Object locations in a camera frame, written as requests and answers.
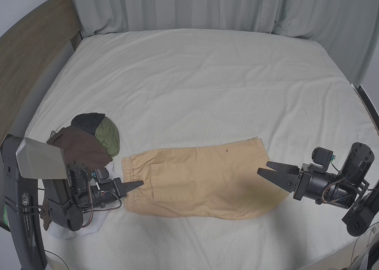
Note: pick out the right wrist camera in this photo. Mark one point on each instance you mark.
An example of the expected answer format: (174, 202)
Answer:
(322, 156)

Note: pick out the brown garment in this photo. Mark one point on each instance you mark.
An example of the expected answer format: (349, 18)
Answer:
(86, 147)

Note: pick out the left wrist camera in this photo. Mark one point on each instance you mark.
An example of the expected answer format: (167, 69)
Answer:
(102, 174)

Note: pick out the bed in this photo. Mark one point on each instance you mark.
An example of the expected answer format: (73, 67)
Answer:
(207, 85)

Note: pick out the tan shorts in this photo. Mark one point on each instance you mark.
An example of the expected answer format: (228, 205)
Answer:
(192, 180)

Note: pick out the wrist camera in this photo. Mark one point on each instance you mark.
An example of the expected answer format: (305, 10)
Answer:
(322, 156)
(102, 174)

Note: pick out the black garment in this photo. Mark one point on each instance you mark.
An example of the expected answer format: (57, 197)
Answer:
(86, 121)

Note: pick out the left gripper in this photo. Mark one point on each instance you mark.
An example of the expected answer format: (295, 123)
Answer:
(109, 193)

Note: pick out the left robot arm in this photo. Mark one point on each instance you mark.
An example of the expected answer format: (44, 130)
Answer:
(23, 218)

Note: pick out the green garment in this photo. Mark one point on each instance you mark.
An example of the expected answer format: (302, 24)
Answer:
(108, 135)

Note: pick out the white garment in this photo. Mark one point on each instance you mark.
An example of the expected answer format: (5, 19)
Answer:
(65, 233)

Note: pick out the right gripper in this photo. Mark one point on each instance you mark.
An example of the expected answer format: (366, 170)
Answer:
(313, 187)

